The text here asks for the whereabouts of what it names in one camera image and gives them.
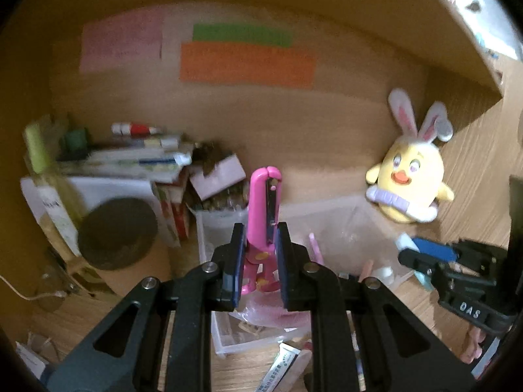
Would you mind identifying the pink scissors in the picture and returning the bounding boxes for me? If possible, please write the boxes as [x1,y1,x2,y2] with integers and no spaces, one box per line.
[240,166,283,296]

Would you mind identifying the small pink box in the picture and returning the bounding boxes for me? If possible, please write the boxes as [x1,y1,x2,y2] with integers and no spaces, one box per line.
[188,153,246,202]

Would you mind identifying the orange paper note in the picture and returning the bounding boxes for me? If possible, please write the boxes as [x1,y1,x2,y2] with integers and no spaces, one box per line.
[179,42,318,89]

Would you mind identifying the green paper note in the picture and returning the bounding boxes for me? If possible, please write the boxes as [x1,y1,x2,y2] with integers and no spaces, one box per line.
[192,23,294,48]

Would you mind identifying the person's right hand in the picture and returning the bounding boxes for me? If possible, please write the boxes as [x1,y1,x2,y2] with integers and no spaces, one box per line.
[460,326,489,364]

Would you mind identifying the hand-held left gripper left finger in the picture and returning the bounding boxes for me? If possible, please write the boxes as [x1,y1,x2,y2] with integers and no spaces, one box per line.
[41,222,248,392]

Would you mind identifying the blue white plastic item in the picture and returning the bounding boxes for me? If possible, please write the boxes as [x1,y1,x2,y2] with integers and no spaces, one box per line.
[394,232,432,293]

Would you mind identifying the white ointment tube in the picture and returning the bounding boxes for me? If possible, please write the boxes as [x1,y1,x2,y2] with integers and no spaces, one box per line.
[257,342,302,392]

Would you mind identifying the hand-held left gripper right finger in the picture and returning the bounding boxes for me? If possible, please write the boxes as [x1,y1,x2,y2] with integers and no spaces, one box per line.
[275,222,477,392]

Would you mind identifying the brown ceramic mug with lid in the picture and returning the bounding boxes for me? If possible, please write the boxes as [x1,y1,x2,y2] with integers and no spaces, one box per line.
[61,198,159,295]

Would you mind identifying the wooden shelf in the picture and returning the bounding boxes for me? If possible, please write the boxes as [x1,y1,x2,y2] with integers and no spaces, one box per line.
[425,0,508,99]

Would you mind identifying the red white carton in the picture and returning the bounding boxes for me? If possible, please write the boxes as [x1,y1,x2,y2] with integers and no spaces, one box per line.
[152,180,193,248]

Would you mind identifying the pink lanyard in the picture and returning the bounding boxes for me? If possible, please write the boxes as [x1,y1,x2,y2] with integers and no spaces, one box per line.
[238,293,312,332]

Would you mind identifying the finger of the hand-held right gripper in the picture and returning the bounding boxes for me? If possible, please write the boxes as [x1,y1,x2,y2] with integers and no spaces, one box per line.
[398,249,441,281]
[410,236,475,263]

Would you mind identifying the blue white box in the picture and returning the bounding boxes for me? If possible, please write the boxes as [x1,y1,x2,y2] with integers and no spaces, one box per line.
[15,340,52,382]

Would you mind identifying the yellow chick plush toy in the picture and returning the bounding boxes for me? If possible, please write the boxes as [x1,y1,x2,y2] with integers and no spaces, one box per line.
[364,87,455,224]

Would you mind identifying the white cable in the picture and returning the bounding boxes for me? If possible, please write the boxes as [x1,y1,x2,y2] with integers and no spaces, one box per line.
[0,273,67,302]

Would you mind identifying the stack of books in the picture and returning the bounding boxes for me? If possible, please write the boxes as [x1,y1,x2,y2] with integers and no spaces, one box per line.
[57,133,194,182]

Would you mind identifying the pink paper note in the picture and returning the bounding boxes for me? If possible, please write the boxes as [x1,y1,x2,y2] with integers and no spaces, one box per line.
[79,10,164,75]

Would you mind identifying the red white tube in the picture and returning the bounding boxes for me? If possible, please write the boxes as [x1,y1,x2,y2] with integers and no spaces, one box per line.
[110,121,165,138]

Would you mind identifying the yellow-green spray bottle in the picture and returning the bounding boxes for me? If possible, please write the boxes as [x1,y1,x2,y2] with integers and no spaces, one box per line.
[22,124,83,254]

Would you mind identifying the eyeglasses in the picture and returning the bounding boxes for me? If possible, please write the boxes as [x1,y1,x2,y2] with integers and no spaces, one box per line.
[36,265,95,312]

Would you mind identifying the clear plastic drawer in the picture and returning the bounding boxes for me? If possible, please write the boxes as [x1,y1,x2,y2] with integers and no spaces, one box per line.
[195,194,410,357]

